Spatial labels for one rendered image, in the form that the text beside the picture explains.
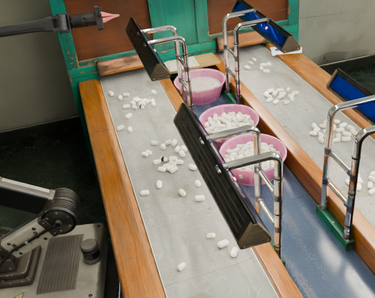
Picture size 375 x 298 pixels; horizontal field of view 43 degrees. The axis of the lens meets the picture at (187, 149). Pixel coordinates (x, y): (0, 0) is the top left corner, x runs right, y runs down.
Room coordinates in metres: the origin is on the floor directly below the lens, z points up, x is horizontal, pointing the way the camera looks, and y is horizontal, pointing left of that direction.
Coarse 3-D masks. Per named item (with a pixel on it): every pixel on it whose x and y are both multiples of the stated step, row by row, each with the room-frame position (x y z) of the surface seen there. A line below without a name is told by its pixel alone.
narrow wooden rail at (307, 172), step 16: (224, 64) 2.42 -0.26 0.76; (240, 80) 2.20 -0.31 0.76; (272, 128) 1.72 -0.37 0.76; (288, 144) 1.58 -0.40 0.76; (288, 160) 1.55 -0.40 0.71; (304, 160) 1.46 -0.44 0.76; (304, 176) 1.42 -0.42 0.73; (320, 176) 1.36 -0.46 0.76; (320, 192) 1.30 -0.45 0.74; (336, 208) 1.19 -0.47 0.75; (368, 224) 1.09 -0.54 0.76; (368, 240) 1.02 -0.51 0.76; (368, 256) 1.00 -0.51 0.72
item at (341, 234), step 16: (368, 96) 1.27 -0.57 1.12; (336, 112) 1.23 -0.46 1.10; (368, 128) 1.10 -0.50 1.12; (336, 160) 1.18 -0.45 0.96; (352, 160) 1.09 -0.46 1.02; (352, 176) 1.09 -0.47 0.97; (336, 192) 1.17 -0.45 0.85; (352, 192) 1.08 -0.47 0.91; (320, 208) 1.24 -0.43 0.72; (352, 208) 1.08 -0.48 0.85; (336, 224) 1.16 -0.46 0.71; (352, 224) 1.09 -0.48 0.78; (352, 240) 1.08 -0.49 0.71
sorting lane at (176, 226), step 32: (128, 96) 2.23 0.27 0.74; (160, 96) 2.18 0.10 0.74; (160, 128) 1.87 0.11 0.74; (128, 160) 1.64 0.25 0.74; (192, 160) 1.59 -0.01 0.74; (160, 192) 1.41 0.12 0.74; (192, 192) 1.39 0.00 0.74; (160, 224) 1.23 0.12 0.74; (192, 224) 1.21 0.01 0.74; (224, 224) 1.20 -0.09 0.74; (160, 256) 1.09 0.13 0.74; (192, 256) 1.07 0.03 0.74; (224, 256) 1.05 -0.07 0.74; (192, 288) 0.94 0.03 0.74; (224, 288) 0.93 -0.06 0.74; (256, 288) 0.92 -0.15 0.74
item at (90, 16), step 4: (96, 8) 2.09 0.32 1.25; (92, 12) 2.10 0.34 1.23; (96, 12) 2.09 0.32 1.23; (84, 16) 2.09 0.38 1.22; (88, 16) 2.08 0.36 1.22; (92, 16) 2.08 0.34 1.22; (96, 16) 2.08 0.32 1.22; (100, 16) 2.10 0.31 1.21; (88, 20) 2.08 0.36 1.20; (92, 20) 2.08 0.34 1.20; (96, 20) 2.07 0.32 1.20; (88, 24) 2.08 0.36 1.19; (92, 24) 2.08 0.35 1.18; (96, 24) 2.08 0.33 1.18; (100, 28) 2.06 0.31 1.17
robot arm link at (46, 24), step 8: (56, 16) 2.08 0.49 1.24; (64, 16) 2.09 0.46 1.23; (16, 24) 2.08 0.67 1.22; (24, 24) 2.07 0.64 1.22; (32, 24) 2.07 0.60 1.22; (40, 24) 2.07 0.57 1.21; (48, 24) 2.07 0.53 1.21; (56, 24) 2.08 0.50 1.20; (64, 24) 2.07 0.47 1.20; (0, 32) 2.06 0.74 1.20; (8, 32) 2.06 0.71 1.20; (16, 32) 2.06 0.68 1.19; (24, 32) 2.06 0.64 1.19; (32, 32) 2.07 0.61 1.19
